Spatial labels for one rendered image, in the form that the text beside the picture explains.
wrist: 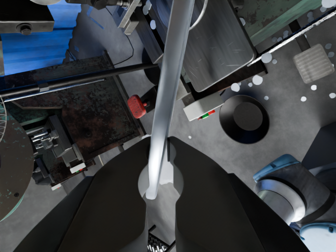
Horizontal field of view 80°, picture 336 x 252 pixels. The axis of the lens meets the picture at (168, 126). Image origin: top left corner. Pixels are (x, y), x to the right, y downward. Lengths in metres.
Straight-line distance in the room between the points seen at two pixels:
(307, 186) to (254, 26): 0.38
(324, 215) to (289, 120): 0.70
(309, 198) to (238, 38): 0.40
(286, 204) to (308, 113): 0.73
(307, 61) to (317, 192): 0.55
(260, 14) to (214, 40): 0.14
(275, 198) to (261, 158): 0.86
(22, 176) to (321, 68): 1.61
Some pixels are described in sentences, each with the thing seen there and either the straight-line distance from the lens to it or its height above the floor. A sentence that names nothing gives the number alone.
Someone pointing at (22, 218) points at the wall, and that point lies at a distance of 6.81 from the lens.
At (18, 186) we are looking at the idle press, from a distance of 1.53.
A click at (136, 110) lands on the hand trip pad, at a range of 0.65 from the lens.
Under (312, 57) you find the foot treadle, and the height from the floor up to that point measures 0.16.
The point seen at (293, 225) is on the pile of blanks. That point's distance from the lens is 1.40.
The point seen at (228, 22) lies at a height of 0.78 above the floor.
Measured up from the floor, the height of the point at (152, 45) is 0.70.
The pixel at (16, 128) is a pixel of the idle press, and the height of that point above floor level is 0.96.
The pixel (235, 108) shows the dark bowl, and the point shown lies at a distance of 1.31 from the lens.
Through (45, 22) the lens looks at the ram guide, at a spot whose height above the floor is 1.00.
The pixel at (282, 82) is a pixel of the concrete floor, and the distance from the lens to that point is 1.19.
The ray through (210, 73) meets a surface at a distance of 0.41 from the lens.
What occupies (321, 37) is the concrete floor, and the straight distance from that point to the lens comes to 1.14.
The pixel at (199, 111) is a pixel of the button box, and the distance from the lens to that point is 0.65.
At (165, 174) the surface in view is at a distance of 1.78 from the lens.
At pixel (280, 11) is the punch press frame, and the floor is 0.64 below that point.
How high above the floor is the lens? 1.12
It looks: 40 degrees down
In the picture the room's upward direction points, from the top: 117 degrees counter-clockwise
